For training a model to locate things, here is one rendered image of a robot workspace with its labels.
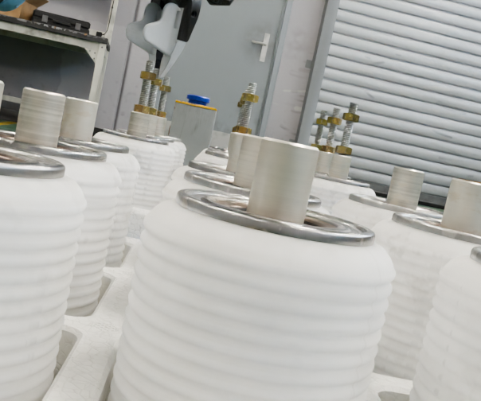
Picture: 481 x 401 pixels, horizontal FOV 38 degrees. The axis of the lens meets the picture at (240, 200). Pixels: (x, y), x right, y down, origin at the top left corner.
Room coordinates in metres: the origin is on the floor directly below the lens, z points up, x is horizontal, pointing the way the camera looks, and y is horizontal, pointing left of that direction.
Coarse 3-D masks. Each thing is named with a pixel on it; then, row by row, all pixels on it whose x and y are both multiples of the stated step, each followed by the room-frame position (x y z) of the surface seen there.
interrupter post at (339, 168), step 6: (336, 156) 0.81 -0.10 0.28; (342, 156) 0.81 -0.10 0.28; (336, 162) 0.81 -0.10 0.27; (342, 162) 0.81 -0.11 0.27; (348, 162) 0.81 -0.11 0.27; (330, 168) 0.81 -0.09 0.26; (336, 168) 0.81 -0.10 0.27; (342, 168) 0.81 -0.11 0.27; (348, 168) 0.81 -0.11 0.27; (330, 174) 0.81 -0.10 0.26; (336, 174) 0.81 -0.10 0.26; (342, 174) 0.81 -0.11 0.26
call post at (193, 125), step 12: (180, 108) 1.18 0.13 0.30; (192, 108) 1.18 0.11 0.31; (204, 108) 1.18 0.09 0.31; (180, 120) 1.18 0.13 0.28; (192, 120) 1.18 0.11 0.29; (204, 120) 1.18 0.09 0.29; (180, 132) 1.18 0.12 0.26; (192, 132) 1.18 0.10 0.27; (204, 132) 1.18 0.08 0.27; (192, 144) 1.18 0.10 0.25; (204, 144) 1.18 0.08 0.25; (192, 156) 1.18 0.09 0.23
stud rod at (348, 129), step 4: (352, 104) 0.82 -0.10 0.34; (356, 104) 0.81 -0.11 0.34; (352, 108) 0.81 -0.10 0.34; (356, 108) 0.81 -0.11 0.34; (348, 112) 0.82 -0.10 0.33; (352, 112) 0.81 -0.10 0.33; (356, 112) 0.82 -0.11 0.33; (348, 124) 0.81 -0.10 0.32; (352, 124) 0.82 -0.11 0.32; (344, 128) 0.82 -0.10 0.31; (348, 128) 0.81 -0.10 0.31; (344, 132) 0.82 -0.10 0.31; (348, 132) 0.81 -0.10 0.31; (344, 136) 0.82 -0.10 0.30; (348, 136) 0.81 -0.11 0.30; (344, 140) 0.81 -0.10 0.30; (348, 140) 0.81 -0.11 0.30; (344, 144) 0.81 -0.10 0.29; (348, 144) 0.82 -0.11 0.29
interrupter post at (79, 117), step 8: (72, 104) 0.48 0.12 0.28; (80, 104) 0.48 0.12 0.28; (88, 104) 0.48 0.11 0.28; (96, 104) 0.49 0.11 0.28; (64, 112) 0.49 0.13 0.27; (72, 112) 0.48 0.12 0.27; (80, 112) 0.48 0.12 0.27; (88, 112) 0.48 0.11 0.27; (96, 112) 0.49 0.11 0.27; (64, 120) 0.48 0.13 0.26; (72, 120) 0.48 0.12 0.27; (80, 120) 0.48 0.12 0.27; (88, 120) 0.48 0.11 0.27; (64, 128) 0.48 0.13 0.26; (72, 128) 0.48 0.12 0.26; (80, 128) 0.48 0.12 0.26; (88, 128) 0.49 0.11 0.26; (64, 136) 0.48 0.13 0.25; (72, 136) 0.48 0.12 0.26; (80, 136) 0.48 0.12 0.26; (88, 136) 0.49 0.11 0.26
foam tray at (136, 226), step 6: (132, 210) 0.73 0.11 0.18; (138, 210) 0.74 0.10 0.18; (144, 210) 0.75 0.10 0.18; (150, 210) 0.76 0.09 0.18; (132, 216) 0.73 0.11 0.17; (138, 216) 0.73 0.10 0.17; (144, 216) 0.73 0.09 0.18; (132, 222) 0.73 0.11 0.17; (138, 222) 0.73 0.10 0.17; (132, 228) 0.73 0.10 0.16; (138, 228) 0.73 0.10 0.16; (144, 228) 0.73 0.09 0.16; (132, 234) 0.73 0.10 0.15; (138, 234) 0.73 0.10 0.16
